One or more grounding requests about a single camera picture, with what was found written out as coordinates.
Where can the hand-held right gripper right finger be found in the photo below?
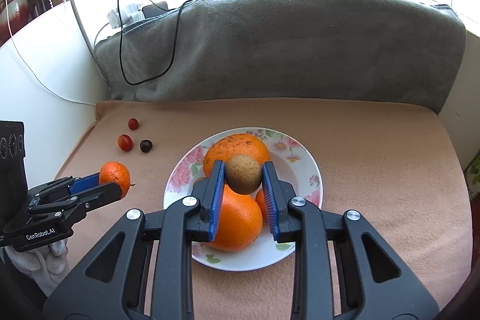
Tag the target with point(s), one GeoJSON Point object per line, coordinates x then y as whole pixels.
{"type": "Point", "coordinates": [269, 207]}

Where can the large speckled orange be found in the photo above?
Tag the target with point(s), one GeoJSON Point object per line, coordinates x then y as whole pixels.
{"type": "Point", "coordinates": [236, 147]}

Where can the black charger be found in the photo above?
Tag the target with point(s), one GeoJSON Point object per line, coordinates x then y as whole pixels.
{"type": "Point", "coordinates": [153, 9]}

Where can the brown kiwi fruit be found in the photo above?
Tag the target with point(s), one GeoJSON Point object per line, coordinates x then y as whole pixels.
{"type": "Point", "coordinates": [243, 173]}

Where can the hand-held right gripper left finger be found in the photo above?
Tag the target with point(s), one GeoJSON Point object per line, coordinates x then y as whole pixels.
{"type": "Point", "coordinates": [218, 211]}

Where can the small tangerine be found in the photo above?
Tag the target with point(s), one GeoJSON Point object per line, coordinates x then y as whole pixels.
{"type": "Point", "coordinates": [261, 202]}

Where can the white power strip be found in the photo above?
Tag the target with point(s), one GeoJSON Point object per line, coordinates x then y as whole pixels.
{"type": "Point", "coordinates": [123, 14]}

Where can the floral white plate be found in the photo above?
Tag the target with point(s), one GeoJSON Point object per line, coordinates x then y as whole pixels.
{"type": "Point", "coordinates": [300, 170]}

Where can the large smooth orange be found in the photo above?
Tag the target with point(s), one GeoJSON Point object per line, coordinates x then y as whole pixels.
{"type": "Point", "coordinates": [240, 222]}

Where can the beige blanket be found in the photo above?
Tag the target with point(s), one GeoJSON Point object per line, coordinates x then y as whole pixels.
{"type": "Point", "coordinates": [375, 162]}

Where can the grey blanket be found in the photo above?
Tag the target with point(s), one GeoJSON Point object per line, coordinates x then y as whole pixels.
{"type": "Point", "coordinates": [300, 54]}

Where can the tangerine with stem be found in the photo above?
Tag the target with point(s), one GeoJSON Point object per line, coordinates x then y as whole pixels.
{"type": "Point", "coordinates": [116, 172]}

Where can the small red cherry tomato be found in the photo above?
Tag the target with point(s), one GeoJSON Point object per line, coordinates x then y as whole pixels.
{"type": "Point", "coordinates": [133, 123]}

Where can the person's left hand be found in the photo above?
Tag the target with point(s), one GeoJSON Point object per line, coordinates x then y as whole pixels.
{"type": "Point", "coordinates": [45, 267]}

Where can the dark grape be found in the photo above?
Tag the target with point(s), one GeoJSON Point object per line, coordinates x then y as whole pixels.
{"type": "Point", "coordinates": [146, 145]}

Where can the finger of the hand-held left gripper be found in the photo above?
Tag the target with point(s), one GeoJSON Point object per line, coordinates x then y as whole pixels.
{"type": "Point", "coordinates": [84, 183]}
{"type": "Point", "coordinates": [101, 194]}

